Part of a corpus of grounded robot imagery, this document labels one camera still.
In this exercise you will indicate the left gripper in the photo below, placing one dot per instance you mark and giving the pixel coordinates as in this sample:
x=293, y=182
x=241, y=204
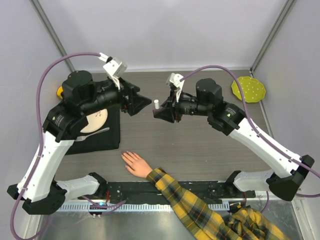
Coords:
x=136, y=102

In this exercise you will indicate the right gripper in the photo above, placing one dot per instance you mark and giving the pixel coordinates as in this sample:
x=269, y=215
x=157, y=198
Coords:
x=167, y=113

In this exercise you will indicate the white nail polish cap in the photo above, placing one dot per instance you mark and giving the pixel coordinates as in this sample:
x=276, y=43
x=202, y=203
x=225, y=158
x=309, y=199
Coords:
x=156, y=104

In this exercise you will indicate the purple nail polish bottle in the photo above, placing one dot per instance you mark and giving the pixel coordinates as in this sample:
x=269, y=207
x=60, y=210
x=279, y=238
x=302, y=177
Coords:
x=156, y=110

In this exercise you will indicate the yellow plaid sleeve forearm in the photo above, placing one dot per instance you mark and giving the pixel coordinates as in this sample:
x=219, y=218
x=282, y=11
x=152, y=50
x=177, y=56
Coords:
x=205, y=224

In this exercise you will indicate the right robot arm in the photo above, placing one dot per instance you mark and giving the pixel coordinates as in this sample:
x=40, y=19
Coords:
x=287, y=170

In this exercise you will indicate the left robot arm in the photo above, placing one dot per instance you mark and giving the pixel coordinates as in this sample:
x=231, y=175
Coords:
x=41, y=193

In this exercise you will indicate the mannequin hand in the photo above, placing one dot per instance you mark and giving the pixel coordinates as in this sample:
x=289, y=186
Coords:
x=136, y=165

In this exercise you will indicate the pink cream plate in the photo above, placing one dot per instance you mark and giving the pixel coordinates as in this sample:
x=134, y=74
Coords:
x=95, y=121

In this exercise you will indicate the black cloth mat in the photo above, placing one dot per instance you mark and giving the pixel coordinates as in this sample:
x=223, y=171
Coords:
x=110, y=135

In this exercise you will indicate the silver fork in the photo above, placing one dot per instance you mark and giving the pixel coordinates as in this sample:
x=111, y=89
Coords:
x=84, y=137

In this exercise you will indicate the yellow mug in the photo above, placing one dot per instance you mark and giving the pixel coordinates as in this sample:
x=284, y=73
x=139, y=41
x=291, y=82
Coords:
x=59, y=92

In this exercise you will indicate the green dotted plate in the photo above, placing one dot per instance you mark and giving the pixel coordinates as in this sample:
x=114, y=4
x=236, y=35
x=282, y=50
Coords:
x=253, y=90

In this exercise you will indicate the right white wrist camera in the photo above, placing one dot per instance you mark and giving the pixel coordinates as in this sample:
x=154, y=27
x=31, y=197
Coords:
x=177, y=81

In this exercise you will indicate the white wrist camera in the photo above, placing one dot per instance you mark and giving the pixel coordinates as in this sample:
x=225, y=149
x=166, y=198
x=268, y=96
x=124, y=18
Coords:
x=114, y=68
x=177, y=81

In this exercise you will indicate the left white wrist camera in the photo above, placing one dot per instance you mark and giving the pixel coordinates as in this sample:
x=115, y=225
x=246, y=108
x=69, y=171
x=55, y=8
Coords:
x=114, y=68

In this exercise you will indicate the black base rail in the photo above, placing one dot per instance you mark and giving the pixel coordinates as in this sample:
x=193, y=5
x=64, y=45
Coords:
x=138, y=193

